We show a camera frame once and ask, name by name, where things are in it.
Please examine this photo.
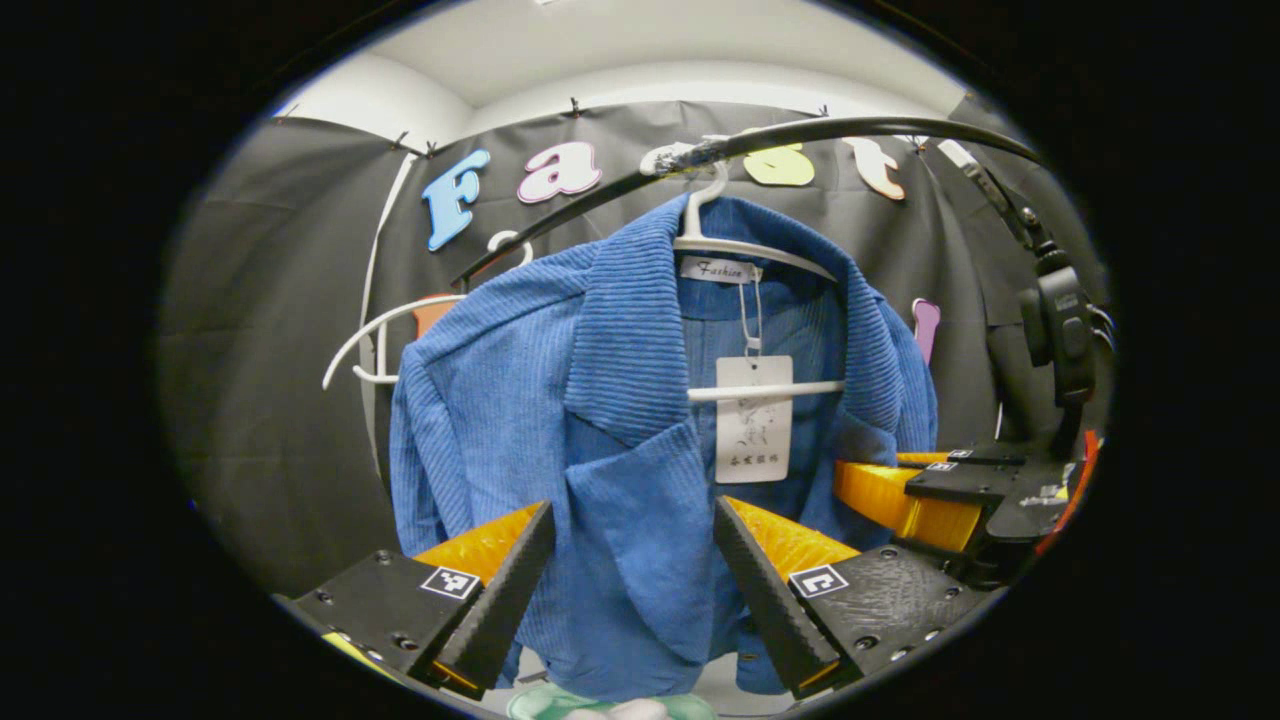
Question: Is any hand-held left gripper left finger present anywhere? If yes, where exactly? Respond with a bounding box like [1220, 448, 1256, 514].
[283, 500, 557, 701]

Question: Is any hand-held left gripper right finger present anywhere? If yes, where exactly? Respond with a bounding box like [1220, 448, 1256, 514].
[713, 495, 1001, 701]

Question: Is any green laundry hamper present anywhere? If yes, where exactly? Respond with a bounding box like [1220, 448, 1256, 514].
[505, 683, 717, 720]

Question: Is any blue corduroy jacket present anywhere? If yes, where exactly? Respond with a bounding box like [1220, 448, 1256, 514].
[388, 195, 939, 703]

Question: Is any white plastic hanger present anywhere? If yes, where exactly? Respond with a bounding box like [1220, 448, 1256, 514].
[322, 230, 536, 389]
[672, 160, 847, 404]

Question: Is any black clothes rack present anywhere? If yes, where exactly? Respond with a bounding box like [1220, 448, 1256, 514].
[450, 115, 1051, 291]

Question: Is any white paper hang tag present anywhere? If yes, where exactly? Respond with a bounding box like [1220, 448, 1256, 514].
[715, 355, 794, 485]

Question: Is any black backdrop cloth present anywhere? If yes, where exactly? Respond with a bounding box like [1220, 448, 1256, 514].
[160, 100, 1111, 601]

